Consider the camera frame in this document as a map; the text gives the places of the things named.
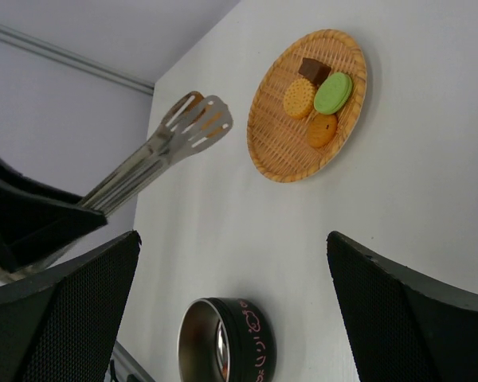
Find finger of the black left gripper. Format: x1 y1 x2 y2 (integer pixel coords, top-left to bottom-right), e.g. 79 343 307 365
0 158 107 274

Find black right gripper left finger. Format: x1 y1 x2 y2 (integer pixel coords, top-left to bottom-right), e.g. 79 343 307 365
0 231 141 381

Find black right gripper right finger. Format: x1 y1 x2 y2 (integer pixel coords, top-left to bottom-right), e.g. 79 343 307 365
327 231 478 381

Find stainless steel tongs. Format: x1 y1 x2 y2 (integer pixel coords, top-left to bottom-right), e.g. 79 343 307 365
0 91 233 283

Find round steel lunch box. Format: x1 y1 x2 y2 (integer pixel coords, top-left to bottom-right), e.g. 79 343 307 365
178 298 277 382

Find yellow maple leaf cookie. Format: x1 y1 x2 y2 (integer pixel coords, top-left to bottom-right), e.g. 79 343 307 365
193 101 224 138

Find orange round cookie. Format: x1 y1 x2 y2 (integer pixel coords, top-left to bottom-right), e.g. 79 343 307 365
308 114 338 148

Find woven bamboo tray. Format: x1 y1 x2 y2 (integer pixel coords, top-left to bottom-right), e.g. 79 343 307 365
247 29 367 183

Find green sandwich cookie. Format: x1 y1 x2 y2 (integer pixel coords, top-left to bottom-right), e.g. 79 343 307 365
314 72 353 115

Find brown chocolate cube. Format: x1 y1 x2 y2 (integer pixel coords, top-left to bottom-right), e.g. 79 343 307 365
298 57 332 87

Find aluminium mounting rail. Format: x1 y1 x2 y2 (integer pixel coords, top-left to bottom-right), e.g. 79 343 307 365
104 341 155 382

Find left aluminium frame post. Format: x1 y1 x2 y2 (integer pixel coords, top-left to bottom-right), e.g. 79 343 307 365
0 24 155 96

